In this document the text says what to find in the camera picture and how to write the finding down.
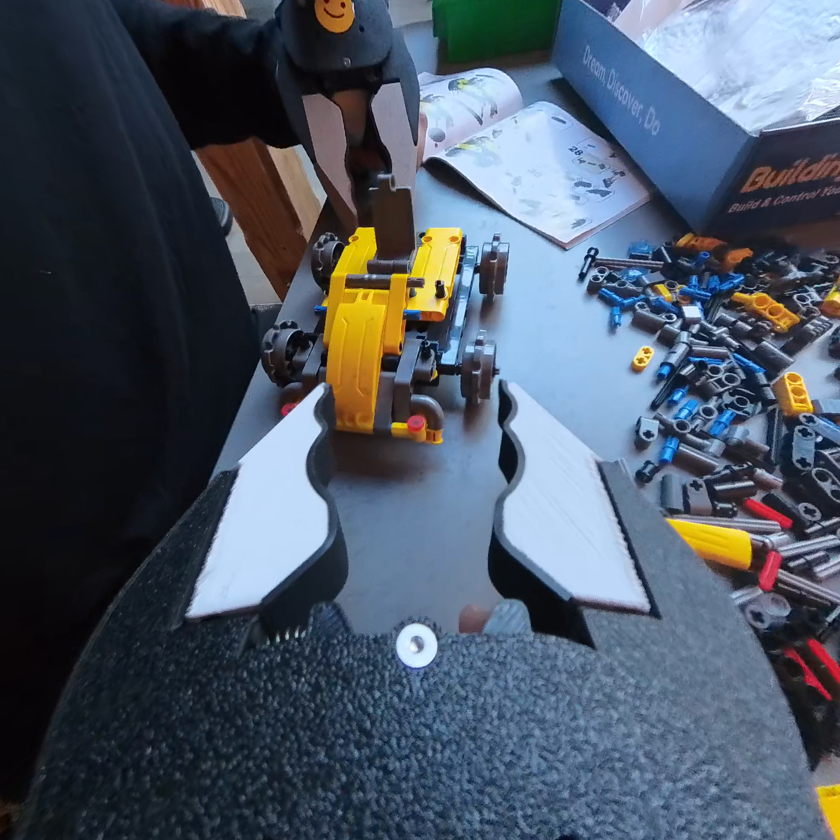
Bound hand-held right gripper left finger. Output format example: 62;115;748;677
185;384;349;634

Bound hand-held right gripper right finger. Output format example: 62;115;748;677
489;379;660;618

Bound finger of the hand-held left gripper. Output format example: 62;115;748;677
371;80;421;194
302;93;361;231

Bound yellow toy brick car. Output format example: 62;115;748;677
261;172;511;446

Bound pile of small brick connectors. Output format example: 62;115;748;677
577;233;840;769

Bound person's left forearm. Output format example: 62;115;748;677
105;0;303;152

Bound grey desk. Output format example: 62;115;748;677
213;20;840;840

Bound wooden furniture leg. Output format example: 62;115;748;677
195;138;324;299

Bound green crate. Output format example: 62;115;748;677
431;0;563;67

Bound open instruction booklet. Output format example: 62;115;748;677
416;67;652;250

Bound blue cardboard kit box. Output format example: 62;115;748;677
551;0;840;234

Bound person's dark clothing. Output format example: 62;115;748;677
0;0;263;802

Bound crumpled clear plastic bags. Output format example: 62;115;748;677
613;0;840;135

